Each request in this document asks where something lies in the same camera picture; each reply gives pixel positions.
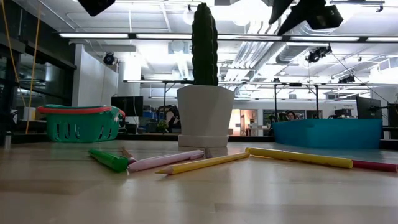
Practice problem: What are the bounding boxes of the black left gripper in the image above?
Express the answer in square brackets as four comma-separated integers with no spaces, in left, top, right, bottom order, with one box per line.
[77,0,116,17]

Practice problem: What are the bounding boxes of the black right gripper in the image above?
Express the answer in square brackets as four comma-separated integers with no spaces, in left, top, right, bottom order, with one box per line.
[269,0,345,35]

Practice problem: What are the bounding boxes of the yellow pen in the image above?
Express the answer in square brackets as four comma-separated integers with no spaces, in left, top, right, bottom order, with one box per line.
[245,147,354,170]

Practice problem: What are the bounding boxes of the orange pencil with eraser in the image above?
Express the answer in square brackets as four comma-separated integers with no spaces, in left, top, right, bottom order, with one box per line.
[121,146,136,163]

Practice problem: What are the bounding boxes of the green pen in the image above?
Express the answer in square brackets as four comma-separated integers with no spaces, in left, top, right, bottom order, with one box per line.
[88,148,130,174]

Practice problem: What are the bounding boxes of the lilac pen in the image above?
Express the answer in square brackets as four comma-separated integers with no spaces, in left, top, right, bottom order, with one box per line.
[127,149,205,174]

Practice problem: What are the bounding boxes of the yellow pencil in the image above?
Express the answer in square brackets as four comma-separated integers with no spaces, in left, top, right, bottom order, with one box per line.
[155,151,251,175]

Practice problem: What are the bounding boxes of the red pencil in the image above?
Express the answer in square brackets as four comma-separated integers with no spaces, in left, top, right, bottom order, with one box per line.
[352,159,398,173]

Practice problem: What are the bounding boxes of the overhead light bar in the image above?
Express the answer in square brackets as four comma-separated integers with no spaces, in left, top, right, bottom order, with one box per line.
[58,32,398,44]

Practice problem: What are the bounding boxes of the green cactus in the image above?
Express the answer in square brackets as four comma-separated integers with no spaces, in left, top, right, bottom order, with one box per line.
[191,2,219,86]

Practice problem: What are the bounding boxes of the black monitor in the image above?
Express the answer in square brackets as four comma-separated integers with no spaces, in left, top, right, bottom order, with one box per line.
[356,96,382,120]
[111,96,144,118]

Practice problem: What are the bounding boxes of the green basket orange rim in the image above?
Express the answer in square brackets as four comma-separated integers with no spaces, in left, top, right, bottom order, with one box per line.
[37,104,126,143]

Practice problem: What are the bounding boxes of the blue plastic tray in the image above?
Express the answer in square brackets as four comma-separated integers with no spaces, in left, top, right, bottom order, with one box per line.
[272,118,383,149]

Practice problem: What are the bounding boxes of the white bin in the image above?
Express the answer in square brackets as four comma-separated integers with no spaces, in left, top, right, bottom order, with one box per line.
[23,106,37,121]

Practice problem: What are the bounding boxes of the white hexagonal plant pot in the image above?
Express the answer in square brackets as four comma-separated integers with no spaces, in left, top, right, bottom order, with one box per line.
[177,85,235,148]

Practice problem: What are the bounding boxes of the small potted plant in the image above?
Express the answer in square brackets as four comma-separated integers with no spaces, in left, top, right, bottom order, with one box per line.
[157,119,169,134]

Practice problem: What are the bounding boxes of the black ceiling camera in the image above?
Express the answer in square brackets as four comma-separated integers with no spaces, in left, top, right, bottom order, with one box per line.
[306,45,333,63]

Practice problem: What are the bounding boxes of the black workstation frame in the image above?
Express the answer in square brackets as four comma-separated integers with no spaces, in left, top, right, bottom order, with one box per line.
[273,82,321,121]

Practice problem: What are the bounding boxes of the yellow cable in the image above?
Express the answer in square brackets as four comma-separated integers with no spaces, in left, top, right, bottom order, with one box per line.
[25,0,42,134]

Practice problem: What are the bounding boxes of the black aluminium table frame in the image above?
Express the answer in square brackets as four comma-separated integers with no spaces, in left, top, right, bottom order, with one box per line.
[0,132,398,150]

